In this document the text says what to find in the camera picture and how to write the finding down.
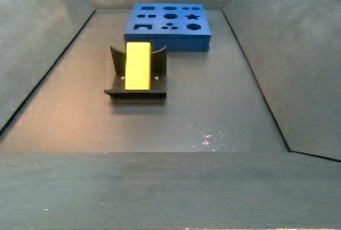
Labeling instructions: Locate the black curved fixture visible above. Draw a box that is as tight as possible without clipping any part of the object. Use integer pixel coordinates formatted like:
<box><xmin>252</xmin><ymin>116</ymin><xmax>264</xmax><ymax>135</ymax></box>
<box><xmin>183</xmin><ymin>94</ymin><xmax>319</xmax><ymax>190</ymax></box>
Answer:
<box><xmin>104</xmin><ymin>42</ymin><xmax>167</xmax><ymax>98</ymax></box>

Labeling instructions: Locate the blue foam shape board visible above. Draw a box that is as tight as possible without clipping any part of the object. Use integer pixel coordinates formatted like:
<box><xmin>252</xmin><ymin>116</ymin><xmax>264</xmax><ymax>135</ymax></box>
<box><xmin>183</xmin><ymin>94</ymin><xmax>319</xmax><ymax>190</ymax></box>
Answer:
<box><xmin>124</xmin><ymin>3</ymin><xmax>210</xmax><ymax>52</ymax></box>

